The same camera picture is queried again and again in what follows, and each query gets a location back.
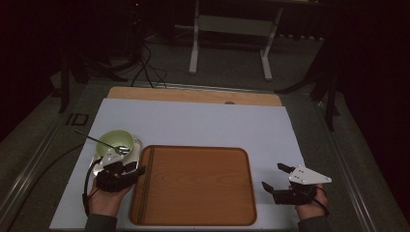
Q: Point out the white metal table frame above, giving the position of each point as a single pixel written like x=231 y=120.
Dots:
x=230 y=25

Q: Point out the black metal stand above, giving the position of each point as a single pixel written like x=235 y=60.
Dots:
x=330 y=103
x=64 y=90

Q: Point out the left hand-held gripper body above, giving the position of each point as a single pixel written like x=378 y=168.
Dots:
x=112 y=179

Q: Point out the dark equipment stand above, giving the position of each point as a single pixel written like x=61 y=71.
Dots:
x=135 y=29

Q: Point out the brown wooden tray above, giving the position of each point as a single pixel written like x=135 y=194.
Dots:
x=199 y=190

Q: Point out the person's left hand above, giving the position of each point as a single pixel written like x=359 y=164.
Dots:
x=108 y=203

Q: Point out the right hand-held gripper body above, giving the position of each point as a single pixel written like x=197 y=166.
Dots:
x=306 y=177

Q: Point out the black rectangular floor frame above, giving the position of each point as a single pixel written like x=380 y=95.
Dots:
x=71 y=119

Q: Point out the grey metal floor rail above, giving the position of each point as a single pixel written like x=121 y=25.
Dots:
x=29 y=180
x=348 y=174

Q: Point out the green bowl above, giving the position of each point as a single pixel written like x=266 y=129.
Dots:
x=112 y=141

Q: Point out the white table mat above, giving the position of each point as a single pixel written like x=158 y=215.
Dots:
x=206 y=125

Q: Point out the person's right hand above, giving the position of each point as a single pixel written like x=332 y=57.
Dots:
x=314 y=211

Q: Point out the metal spoon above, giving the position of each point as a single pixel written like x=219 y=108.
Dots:
x=124 y=149

